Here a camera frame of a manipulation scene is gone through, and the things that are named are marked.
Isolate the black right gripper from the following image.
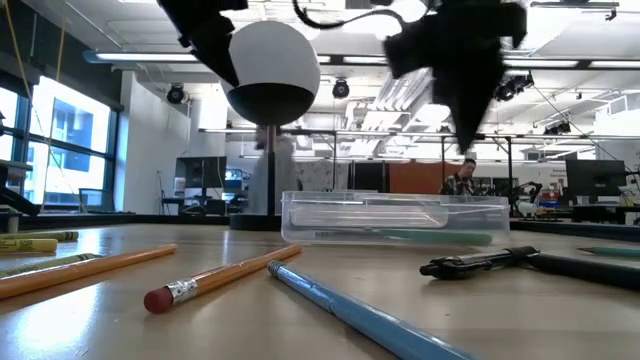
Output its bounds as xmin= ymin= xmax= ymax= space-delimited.
xmin=429 ymin=0 xmax=529 ymax=154

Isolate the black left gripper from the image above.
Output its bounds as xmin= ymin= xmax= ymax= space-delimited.
xmin=157 ymin=0 xmax=250 ymax=88

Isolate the clear plastic supply box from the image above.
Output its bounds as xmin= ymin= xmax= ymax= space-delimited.
xmin=280 ymin=189 xmax=512 ymax=247

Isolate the teal green pencil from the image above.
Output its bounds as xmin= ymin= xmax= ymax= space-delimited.
xmin=314 ymin=228 xmax=495 ymax=247

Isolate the black pen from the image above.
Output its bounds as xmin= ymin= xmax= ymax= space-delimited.
xmin=419 ymin=245 xmax=540 ymax=281
xmin=524 ymin=252 xmax=640 ymax=292

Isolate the orange wooden pencil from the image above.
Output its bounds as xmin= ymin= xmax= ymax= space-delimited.
xmin=0 ymin=243 xmax=179 ymax=301
xmin=143 ymin=243 xmax=304 ymax=316

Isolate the blue pencil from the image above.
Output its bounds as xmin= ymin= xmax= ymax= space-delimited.
xmin=267 ymin=259 xmax=477 ymax=360

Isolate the olive crayon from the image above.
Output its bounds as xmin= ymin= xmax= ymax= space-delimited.
xmin=0 ymin=230 xmax=80 ymax=243

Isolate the yellow highlighter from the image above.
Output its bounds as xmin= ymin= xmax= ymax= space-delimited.
xmin=0 ymin=238 xmax=59 ymax=254

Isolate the black ceiling spotlight cluster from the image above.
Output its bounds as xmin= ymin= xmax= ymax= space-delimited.
xmin=492 ymin=73 xmax=535 ymax=103

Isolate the white globe lamp black stand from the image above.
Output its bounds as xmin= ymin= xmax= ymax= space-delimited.
xmin=219 ymin=19 xmax=322 ymax=232

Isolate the long suspended light fixture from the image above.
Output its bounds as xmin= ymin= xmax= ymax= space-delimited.
xmin=83 ymin=49 xmax=640 ymax=71

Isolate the person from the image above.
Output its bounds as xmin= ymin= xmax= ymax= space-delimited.
xmin=439 ymin=157 xmax=482 ymax=197

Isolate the black computer monitor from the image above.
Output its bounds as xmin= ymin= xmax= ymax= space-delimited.
xmin=174 ymin=156 xmax=228 ymax=190
xmin=565 ymin=159 xmax=627 ymax=199

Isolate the large glass window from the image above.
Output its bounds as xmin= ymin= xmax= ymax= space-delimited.
xmin=0 ymin=74 xmax=119 ymax=212

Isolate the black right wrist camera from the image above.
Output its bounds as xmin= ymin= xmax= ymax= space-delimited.
xmin=383 ymin=27 xmax=437 ymax=79

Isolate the orange partition wall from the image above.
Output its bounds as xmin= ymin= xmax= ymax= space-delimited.
xmin=388 ymin=162 xmax=451 ymax=196

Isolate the black right camera cable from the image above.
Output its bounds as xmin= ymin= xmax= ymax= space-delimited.
xmin=292 ymin=0 xmax=407 ymax=31

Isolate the black aluminium table frame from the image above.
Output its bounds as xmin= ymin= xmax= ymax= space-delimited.
xmin=0 ymin=212 xmax=640 ymax=244

